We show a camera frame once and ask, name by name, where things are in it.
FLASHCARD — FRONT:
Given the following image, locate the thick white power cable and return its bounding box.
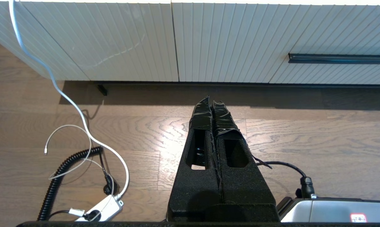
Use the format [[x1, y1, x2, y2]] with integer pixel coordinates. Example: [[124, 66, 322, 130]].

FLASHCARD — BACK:
[[9, 0, 130, 200]]

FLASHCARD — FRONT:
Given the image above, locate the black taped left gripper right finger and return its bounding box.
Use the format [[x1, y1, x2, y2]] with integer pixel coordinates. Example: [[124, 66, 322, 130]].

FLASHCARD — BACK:
[[212, 100, 280, 222]]

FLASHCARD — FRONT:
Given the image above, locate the black coiled cable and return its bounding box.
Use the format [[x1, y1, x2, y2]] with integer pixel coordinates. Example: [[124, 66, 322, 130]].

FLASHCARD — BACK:
[[37, 146, 118, 221]]

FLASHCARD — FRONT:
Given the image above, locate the white power strip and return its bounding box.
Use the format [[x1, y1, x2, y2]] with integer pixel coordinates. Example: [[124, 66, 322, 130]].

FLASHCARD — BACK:
[[75, 195, 124, 222]]

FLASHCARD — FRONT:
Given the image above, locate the silver grey robot base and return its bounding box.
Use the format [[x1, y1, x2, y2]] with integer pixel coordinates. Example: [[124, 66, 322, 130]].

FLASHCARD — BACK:
[[277, 196, 380, 223]]

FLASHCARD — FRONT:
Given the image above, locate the black cable with connector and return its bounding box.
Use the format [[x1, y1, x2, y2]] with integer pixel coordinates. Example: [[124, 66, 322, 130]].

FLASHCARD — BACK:
[[255, 160, 317, 200]]

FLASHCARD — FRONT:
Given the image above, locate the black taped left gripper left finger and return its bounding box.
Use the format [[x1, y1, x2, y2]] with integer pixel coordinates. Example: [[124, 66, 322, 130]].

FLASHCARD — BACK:
[[167, 96, 224, 222]]

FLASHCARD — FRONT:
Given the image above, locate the thin white charging cable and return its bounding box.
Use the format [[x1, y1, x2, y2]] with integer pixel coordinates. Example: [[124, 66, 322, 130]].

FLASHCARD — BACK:
[[44, 124, 116, 221]]

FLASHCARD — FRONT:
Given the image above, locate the black plug with thin cable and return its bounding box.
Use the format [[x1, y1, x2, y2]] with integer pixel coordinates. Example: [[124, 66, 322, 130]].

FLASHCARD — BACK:
[[47, 209, 99, 221]]

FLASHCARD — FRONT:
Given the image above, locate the cream tv cabinet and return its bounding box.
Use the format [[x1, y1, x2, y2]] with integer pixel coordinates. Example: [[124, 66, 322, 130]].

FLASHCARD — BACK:
[[0, 0, 380, 86]]

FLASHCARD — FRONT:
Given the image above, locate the white fluted drawer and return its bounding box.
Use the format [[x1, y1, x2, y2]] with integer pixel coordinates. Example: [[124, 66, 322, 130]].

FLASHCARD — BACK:
[[289, 3, 380, 64]]

